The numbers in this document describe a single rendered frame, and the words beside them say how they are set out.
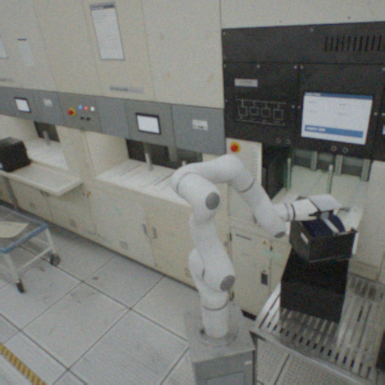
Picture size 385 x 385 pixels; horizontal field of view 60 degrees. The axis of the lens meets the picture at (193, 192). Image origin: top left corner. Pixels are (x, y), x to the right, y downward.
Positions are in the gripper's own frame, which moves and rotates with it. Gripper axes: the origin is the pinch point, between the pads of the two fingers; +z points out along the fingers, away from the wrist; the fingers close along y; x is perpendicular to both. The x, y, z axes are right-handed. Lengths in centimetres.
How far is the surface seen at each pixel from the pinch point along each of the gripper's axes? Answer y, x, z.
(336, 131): -18.0, 26.5, 12.5
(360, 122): -11.4, 32.2, 19.1
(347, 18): -19, 72, 11
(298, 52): -32, 60, -2
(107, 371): -31, -126, -121
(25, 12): -174, 86, -145
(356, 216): -33, -34, 42
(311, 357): 36, -49, -19
